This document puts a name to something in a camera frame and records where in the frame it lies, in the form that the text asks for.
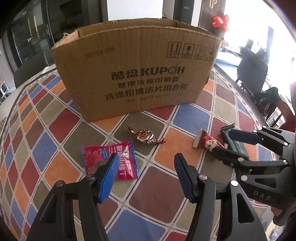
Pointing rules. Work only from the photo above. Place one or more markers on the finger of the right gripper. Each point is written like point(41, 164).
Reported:
point(280, 142)
point(241, 161)

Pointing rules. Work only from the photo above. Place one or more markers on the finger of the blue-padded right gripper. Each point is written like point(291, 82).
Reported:
point(238, 219)

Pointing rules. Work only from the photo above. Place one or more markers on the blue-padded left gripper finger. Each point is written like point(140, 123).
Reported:
point(55, 218)

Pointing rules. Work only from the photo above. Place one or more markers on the dark green snack bar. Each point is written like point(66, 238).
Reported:
point(231, 144)

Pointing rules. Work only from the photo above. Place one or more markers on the red santa candy packet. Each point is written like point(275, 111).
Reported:
point(206, 141)

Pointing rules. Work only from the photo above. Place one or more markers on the red foil twisted candy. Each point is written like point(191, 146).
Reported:
point(146, 137)

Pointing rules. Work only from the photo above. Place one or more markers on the dark chair right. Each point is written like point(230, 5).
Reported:
point(251, 72)

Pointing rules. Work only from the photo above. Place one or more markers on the colourful diamond pattern tablecloth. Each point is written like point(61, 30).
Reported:
point(44, 132)

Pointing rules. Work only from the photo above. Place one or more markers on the red bow decoration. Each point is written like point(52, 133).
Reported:
point(221, 22)

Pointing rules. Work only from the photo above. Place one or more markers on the brown cardboard box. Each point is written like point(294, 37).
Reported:
point(124, 66)

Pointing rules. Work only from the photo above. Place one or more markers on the dark dining chair left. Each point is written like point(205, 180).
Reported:
point(31, 67)

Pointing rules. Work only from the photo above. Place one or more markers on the black glass sliding door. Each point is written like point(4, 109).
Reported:
point(27, 35)

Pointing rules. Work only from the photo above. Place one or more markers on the gold wall ornament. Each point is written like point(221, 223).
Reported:
point(212, 3)

